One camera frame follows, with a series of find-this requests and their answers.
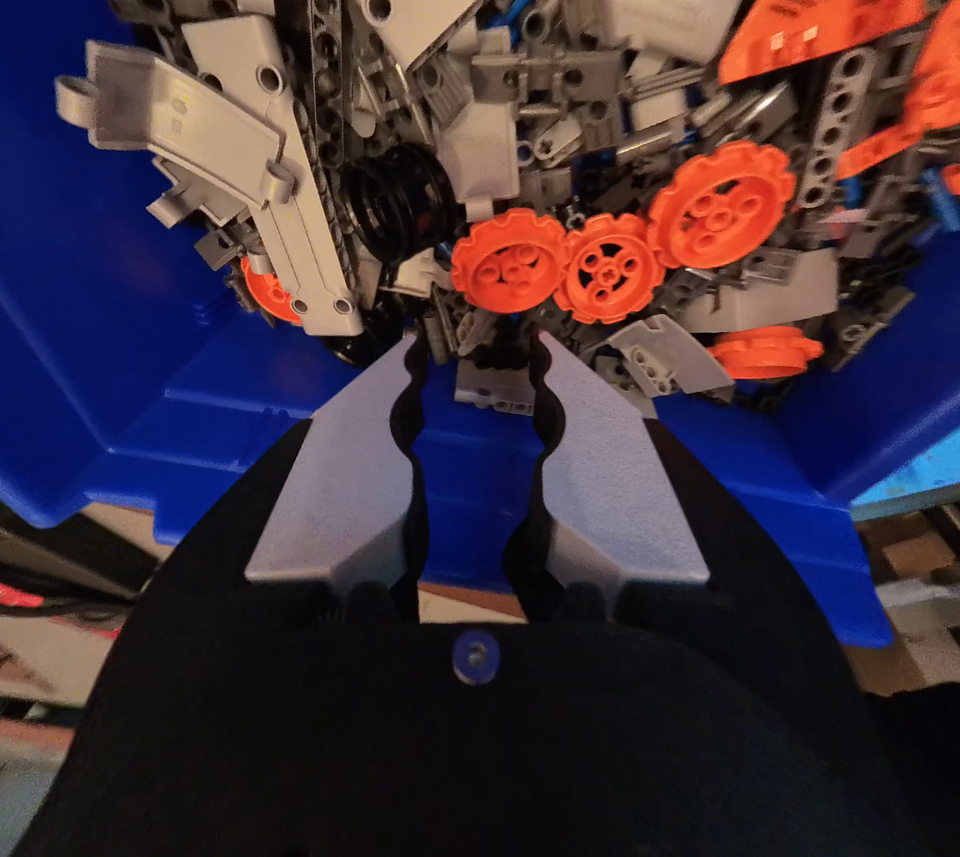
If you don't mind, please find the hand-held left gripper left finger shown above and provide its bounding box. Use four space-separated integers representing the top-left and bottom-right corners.
243 333 431 603

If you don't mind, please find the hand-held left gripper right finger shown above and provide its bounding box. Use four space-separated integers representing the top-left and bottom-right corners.
506 330 712 592

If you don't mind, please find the blue tagged parts bin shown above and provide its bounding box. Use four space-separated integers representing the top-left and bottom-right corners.
0 0 960 650

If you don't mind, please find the pile of building-block parts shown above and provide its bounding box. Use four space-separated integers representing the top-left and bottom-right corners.
54 0 960 417

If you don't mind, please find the metal clamp plate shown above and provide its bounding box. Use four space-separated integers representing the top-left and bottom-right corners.
849 431 960 522

